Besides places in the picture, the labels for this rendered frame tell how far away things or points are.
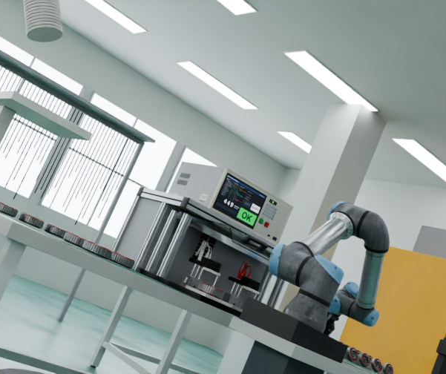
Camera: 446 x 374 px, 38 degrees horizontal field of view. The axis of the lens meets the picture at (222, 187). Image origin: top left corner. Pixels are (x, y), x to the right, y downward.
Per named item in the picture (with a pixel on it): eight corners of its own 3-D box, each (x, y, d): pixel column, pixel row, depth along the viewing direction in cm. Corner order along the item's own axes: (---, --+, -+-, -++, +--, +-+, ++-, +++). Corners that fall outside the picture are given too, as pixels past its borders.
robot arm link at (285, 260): (300, 266, 219) (375, 206, 257) (263, 250, 228) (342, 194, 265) (297, 294, 225) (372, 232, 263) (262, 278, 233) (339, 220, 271)
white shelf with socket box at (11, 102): (45, 232, 270) (93, 133, 277) (-39, 196, 249) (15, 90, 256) (18, 220, 298) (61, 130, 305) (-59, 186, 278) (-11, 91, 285)
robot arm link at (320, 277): (324, 300, 214) (342, 263, 216) (290, 283, 221) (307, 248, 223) (335, 307, 224) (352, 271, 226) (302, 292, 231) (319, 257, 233)
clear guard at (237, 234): (274, 263, 269) (279, 249, 270) (232, 242, 255) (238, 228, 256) (228, 248, 295) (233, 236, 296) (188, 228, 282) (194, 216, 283)
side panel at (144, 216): (140, 273, 281) (171, 205, 286) (134, 271, 279) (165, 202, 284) (112, 260, 304) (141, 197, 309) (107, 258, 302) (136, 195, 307)
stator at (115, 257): (109, 259, 270) (113, 251, 270) (133, 270, 269) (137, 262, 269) (104, 257, 259) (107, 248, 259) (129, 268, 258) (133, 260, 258)
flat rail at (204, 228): (284, 273, 306) (286, 268, 307) (185, 223, 272) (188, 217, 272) (283, 273, 307) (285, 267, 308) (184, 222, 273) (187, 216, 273)
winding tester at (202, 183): (277, 245, 306) (293, 206, 310) (209, 209, 282) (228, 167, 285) (228, 232, 338) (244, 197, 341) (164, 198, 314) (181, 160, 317)
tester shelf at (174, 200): (292, 264, 309) (296, 255, 310) (185, 208, 271) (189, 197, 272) (237, 247, 345) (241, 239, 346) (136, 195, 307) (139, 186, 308)
